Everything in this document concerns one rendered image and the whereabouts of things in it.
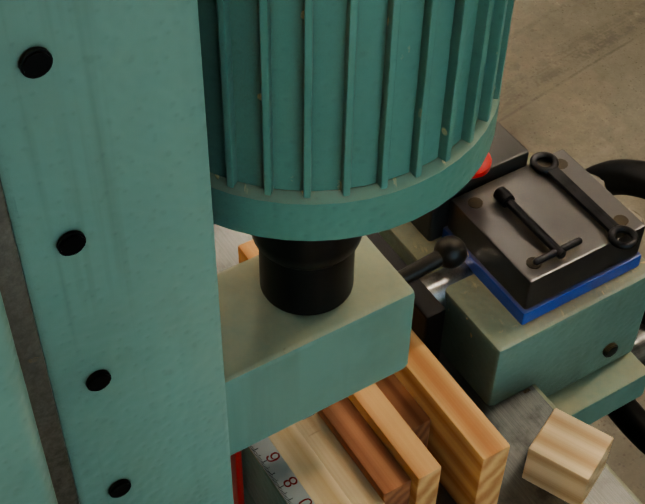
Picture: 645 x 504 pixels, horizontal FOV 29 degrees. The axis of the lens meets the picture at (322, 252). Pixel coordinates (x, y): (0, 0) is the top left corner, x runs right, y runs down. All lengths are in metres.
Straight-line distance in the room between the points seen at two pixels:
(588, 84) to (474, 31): 2.03
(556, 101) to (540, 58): 0.13
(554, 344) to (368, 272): 0.19
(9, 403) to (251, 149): 0.14
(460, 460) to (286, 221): 0.29
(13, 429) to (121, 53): 0.14
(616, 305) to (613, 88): 1.68
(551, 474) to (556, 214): 0.17
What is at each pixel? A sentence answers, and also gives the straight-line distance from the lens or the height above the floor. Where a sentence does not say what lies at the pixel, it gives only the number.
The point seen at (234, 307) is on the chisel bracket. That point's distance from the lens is 0.68.
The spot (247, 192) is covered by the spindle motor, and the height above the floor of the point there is 1.22.
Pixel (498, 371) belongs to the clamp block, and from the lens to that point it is 0.82.
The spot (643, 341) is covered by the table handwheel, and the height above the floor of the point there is 0.83.
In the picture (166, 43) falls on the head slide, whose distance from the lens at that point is 0.43.
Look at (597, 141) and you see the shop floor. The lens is 2.41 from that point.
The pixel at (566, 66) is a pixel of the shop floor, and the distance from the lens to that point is 2.56.
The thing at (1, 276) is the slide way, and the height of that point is 1.25.
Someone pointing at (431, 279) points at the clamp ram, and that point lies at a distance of 0.83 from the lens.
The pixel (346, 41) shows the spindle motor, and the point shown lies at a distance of 0.46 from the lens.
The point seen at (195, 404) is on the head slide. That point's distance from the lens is 0.58.
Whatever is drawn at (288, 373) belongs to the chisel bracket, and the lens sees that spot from 0.67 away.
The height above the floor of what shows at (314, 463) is 0.95.
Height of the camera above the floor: 1.59
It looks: 48 degrees down
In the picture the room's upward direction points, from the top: 1 degrees clockwise
